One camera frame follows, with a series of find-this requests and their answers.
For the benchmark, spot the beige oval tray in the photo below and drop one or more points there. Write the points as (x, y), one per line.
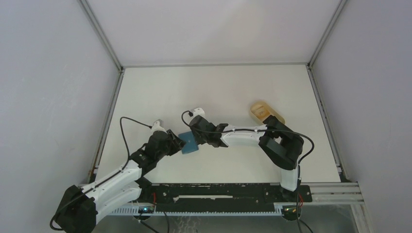
(261, 112)

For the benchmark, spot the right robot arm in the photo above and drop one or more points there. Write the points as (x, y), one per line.
(278, 142)

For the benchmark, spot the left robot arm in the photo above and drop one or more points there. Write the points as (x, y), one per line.
(82, 208)

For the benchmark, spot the aluminium frame rails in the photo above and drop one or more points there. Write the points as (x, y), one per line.
(322, 194)

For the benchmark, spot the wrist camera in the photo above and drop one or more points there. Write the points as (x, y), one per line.
(158, 126)
(197, 112)

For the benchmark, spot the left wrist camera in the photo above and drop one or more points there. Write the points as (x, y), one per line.
(158, 126)

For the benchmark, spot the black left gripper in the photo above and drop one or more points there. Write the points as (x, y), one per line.
(178, 143)

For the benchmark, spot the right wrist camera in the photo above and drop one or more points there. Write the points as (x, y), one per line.
(197, 112)

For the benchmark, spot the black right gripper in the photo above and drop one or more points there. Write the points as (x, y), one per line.
(198, 139)

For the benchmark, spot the white cable duct strip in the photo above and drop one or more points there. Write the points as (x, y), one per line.
(144, 209)

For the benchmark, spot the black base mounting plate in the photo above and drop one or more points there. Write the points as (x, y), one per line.
(221, 196)

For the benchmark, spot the blue leather card holder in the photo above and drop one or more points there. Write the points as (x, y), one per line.
(190, 142)

